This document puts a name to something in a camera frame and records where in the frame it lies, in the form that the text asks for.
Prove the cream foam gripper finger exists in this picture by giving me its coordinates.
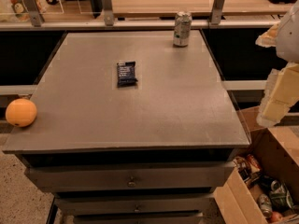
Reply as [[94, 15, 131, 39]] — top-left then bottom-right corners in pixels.
[[256, 63, 299, 128]]

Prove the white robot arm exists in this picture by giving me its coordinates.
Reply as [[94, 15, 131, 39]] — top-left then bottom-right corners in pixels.
[[255, 0, 299, 128]]

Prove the cream foam upper finger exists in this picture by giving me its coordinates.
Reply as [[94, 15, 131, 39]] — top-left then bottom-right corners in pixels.
[[255, 23, 278, 48]]

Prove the cardboard box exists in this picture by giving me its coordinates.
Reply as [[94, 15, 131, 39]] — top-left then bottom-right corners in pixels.
[[214, 107, 299, 224]]

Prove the red snack packet in box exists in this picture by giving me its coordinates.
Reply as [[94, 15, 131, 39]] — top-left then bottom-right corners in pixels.
[[246, 154, 262, 173]]

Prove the green can in box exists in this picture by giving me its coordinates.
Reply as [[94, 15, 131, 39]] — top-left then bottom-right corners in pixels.
[[269, 180, 293, 211]]

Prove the silver can in box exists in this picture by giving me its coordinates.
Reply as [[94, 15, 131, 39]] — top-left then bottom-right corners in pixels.
[[257, 194, 273, 218]]

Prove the white green soda can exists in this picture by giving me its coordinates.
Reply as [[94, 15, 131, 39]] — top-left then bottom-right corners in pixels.
[[173, 11, 192, 47]]

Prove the red apple in box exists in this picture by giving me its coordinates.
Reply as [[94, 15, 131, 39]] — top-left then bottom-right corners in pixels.
[[269, 211, 283, 223]]

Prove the grey drawer cabinet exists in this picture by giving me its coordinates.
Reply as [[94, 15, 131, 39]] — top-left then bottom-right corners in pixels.
[[4, 31, 249, 224]]

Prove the dark blue snack bar wrapper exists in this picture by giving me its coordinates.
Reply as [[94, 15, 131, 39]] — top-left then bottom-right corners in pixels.
[[117, 62, 138, 87]]

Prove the top grey drawer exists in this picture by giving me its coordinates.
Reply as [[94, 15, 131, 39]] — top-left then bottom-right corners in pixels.
[[25, 162, 234, 193]]

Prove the grey drawer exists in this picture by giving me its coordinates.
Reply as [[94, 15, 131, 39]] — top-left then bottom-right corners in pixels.
[[25, 162, 234, 193], [55, 193, 213, 216]]

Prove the wooden desk top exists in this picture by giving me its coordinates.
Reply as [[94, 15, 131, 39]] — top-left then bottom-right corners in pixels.
[[112, 0, 292, 17]]

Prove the orange fruit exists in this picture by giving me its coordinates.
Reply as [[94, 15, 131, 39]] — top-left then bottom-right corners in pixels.
[[6, 98, 37, 127]]

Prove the colourful packet behind glass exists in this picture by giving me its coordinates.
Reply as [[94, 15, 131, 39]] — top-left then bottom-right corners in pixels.
[[2, 0, 45, 21]]

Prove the right metal bracket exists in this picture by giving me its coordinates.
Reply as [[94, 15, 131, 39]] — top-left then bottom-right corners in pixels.
[[209, 0, 225, 25]]

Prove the metal bracket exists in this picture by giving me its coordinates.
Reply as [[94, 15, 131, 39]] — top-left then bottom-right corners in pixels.
[[23, 0, 44, 27], [102, 0, 115, 26], [209, 0, 225, 25]]

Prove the middle metal bracket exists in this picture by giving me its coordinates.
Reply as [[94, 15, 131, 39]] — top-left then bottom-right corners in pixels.
[[102, 0, 115, 26]]

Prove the left metal bracket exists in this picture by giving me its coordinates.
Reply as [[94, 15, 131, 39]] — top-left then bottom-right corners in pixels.
[[23, 0, 44, 27]]

